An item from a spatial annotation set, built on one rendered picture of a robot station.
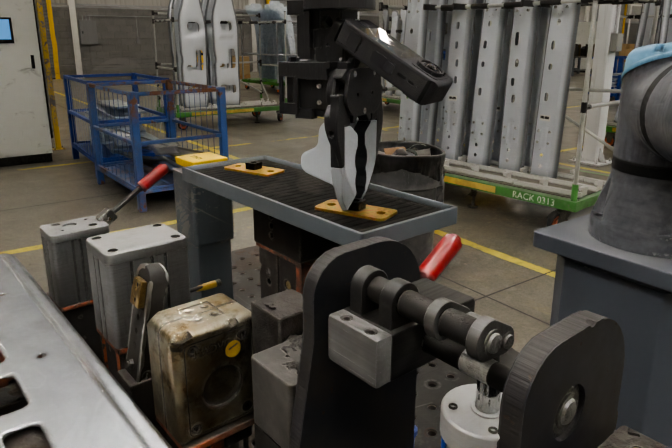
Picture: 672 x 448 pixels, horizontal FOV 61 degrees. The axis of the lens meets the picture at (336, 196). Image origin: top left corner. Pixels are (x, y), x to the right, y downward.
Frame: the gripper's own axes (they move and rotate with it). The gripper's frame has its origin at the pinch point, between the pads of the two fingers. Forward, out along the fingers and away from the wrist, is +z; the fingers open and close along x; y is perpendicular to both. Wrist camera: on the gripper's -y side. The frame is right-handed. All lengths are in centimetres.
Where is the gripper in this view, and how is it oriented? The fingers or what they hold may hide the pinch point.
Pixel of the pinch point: (356, 196)
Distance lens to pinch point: 60.5
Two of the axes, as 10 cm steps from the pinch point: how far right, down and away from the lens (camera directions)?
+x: -5.2, 2.2, -8.2
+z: 0.0, 9.7, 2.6
